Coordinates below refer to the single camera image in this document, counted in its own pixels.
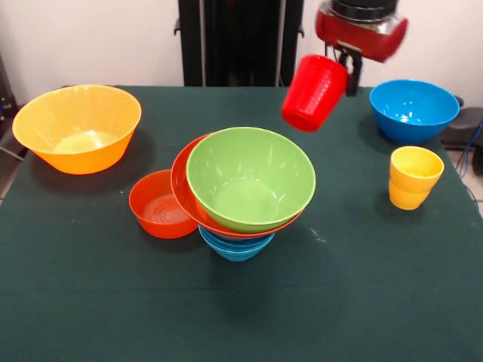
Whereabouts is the wide shallow red-orange bowl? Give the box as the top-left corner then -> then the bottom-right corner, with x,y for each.
170,132 -> 305,241

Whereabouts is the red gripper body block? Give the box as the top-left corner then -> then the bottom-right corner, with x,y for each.
315,9 -> 409,63

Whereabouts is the clear blue ribbed bowl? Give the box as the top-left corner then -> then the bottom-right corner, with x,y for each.
198,225 -> 276,248

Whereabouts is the small light blue bowl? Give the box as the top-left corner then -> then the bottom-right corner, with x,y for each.
205,239 -> 271,262

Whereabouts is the dark green tablecloth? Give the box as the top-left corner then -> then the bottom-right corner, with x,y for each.
0,86 -> 483,362

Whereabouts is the yellow cup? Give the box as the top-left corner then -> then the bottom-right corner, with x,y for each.
389,146 -> 445,210

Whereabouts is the black equipment box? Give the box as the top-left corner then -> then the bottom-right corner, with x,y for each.
0,52 -> 18,121

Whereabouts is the large green bowl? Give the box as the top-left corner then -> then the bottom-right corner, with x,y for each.
186,127 -> 317,234

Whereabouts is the red cup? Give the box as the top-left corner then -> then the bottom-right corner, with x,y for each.
281,54 -> 349,133

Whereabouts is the small red-orange bowl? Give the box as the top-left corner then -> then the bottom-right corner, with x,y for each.
128,169 -> 199,240

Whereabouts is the large orange bowl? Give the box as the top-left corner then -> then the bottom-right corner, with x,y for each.
12,84 -> 143,175

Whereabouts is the large blue bowl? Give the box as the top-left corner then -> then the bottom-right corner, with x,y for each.
369,79 -> 461,146

